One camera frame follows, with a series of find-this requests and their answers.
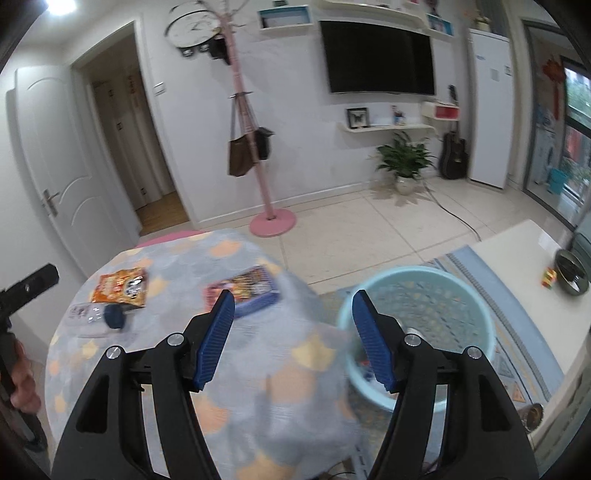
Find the white and blue box shelf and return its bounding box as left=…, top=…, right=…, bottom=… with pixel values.
left=257, top=4, right=315, bottom=31

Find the round wall clock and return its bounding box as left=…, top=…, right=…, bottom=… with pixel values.
left=165, top=1, right=227, bottom=51

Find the brown round floor object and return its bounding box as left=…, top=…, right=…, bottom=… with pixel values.
left=519, top=402, right=546, bottom=432

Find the white coffee table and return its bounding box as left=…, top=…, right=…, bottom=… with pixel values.
left=471, top=219, right=591, bottom=462

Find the brown tote bag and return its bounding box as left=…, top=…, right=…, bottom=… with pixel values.
left=228, top=97, right=259, bottom=177

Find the scallop patterned tablecloth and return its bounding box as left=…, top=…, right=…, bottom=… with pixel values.
left=45, top=229, right=365, bottom=480

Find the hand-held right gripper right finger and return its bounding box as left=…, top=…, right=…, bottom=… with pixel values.
left=352, top=288, right=541, bottom=480

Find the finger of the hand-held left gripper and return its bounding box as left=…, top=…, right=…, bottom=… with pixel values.
left=0, top=264, right=60, bottom=319

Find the blue and red card box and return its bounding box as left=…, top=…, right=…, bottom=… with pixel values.
left=204, top=265, right=281, bottom=319

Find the pink coat rack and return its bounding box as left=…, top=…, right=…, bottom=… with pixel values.
left=217, top=0, right=296, bottom=238

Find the dark blue small object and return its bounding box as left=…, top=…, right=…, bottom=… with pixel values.
left=104, top=302, right=126, bottom=332

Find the clear printed plastic wrapper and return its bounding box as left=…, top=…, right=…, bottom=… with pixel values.
left=67, top=301, right=114, bottom=337

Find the white door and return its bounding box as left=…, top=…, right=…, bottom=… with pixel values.
left=14, top=65, right=141, bottom=278

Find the low white wall shelf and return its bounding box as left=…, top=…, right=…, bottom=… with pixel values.
left=342, top=122, right=437, bottom=134

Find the black cap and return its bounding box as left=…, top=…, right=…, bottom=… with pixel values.
left=210, top=37, right=232, bottom=65

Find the long white wall shelf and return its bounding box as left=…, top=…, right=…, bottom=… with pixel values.
left=314, top=0, right=455, bottom=42

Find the potted green plant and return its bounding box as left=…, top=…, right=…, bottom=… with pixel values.
left=367, top=131, right=437, bottom=195

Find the silver door handle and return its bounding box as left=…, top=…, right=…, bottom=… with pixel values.
left=41, top=188, right=61, bottom=217

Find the orange snack packet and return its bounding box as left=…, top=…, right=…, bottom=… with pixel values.
left=91, top=268, right=149, bottom=309

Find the wall television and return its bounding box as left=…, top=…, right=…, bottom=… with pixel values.
left=320, top=20, right=437, bottom=95

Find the dark bowl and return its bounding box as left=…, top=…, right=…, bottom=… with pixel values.
left=554, top=248, right=589, bottom=294

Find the light blue plastic basket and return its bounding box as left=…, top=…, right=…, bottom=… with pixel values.
left=336, top=265, right=497, bottom=414

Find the black shoulder bag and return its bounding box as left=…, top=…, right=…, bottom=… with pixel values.
left=254, top=127, right=275, bottom=161

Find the red and white wall box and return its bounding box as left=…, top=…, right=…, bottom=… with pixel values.
left=420, top=100, right=461, bottom=121

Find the person's left hand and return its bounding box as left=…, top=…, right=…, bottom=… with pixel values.
left=9, top=340, right=43, bottom=415

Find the red knot wall ornament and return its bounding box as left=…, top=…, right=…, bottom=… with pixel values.
left=542, top=55, right=565, bottom=121

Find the black guitar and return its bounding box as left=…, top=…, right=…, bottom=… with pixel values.
left=438, top=84, right=469, bottom=180

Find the white refrigerator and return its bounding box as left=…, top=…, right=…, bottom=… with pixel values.
left=467, top=28, right=515, bottom=190

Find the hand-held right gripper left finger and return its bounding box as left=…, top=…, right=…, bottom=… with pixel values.
left=50, top=288, right=236, bottom=480

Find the black floor cable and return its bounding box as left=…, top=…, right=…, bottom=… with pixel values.
left=422, top=178, right=483, bottom=241

